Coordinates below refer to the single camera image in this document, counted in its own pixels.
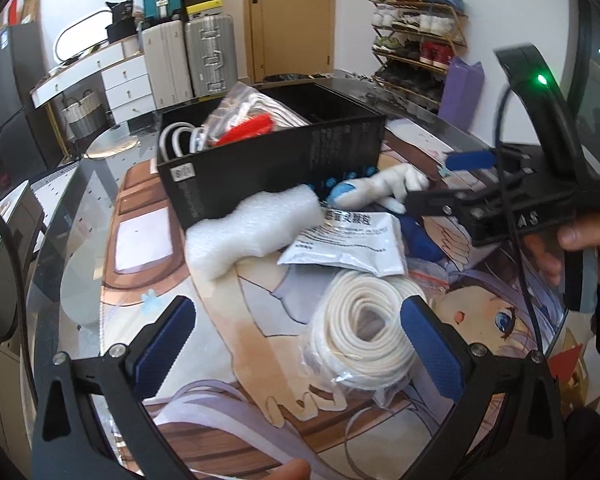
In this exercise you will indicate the dark grey refrigerator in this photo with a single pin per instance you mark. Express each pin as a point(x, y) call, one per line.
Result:
point(5, 100)

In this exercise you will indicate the white suitcase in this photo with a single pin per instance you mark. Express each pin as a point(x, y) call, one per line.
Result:
point(165, 62)

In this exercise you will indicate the purple bag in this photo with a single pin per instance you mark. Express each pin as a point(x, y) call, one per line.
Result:
point(460, 92)

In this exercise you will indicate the yellow black shoe box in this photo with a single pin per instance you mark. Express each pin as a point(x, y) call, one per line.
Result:
point(203, 9)

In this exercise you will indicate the metal shoe rack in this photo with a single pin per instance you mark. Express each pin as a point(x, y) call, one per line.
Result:
point(457, 35)

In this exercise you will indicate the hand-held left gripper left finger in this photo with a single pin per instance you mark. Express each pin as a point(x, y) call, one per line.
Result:
point(165, 347)

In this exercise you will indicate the tall cardboard box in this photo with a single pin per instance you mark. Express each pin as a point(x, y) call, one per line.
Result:
point(30, 6)

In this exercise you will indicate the red bottle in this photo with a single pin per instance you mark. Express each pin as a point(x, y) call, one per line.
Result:
point(12, 11)

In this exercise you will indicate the anime printed desk mat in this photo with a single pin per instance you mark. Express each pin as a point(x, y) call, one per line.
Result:
point(260, 310)

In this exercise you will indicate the tan wooden door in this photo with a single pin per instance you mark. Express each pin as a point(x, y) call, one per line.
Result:
point(290, 20)

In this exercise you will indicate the silver suitcase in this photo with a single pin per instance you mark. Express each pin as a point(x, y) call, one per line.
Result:
point(212, 55)

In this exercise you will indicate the black bag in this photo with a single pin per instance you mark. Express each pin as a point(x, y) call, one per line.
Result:
point(122, 17)

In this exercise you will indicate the white printed medicine packet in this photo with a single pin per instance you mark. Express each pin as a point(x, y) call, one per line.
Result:
point(350, 245)

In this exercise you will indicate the oval mirror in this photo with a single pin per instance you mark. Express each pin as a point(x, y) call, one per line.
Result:
point(62, 35)

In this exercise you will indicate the white foam wrap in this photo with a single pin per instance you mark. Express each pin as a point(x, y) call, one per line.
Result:
point(240, 240)

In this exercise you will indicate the person's left hand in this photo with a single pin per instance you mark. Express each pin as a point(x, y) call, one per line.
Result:
point(285, 471)

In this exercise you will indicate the woven laundry basket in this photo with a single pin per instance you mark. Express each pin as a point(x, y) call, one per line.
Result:
point(82, 115)

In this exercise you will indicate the red plastic piece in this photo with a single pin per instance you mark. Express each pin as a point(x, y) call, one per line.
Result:
point(245, 130)

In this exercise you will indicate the white drawer dresser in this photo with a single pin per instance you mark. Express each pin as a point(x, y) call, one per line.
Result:
point(120, 80)

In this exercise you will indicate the white plush toy blue tip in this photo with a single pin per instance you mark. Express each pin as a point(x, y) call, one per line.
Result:
point(380, 185)

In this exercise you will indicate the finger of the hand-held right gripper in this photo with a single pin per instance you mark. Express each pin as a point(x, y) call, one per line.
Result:
point(470, 160)
point(430, 200)

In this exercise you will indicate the person's right hand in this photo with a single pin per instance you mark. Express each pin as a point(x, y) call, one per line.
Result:
point(585, 235)

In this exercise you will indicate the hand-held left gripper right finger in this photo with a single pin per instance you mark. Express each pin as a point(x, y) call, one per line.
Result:
point(430, 350)

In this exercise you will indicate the black cardboard box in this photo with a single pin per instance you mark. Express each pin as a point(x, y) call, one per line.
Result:
point(280, 160)

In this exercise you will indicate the shoe rack with shoes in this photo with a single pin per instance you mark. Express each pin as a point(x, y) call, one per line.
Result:
point(415, 25)

